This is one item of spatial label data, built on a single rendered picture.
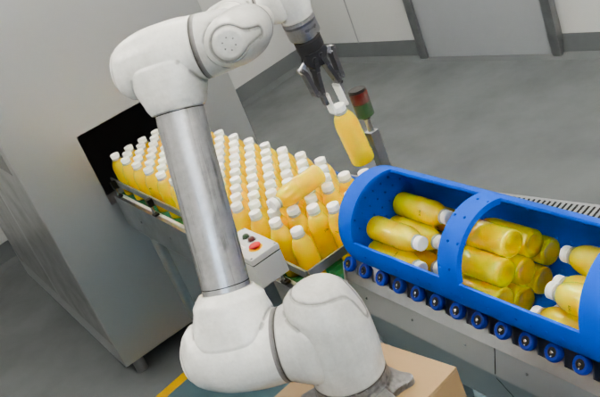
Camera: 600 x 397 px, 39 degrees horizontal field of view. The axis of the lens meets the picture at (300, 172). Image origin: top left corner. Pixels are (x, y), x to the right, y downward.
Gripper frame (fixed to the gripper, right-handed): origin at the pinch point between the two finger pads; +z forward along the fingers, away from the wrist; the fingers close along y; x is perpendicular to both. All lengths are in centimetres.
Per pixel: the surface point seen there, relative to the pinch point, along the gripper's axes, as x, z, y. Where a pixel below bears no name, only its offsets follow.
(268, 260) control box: 8.2, 31.7, -37.7
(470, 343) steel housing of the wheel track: -52, 48, -24
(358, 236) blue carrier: -11.2, 32.4, -18.2
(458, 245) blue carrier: -56, 19, -19
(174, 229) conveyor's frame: 101, 56, -32
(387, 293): -20, 47, -22
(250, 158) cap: 75, 38, 0
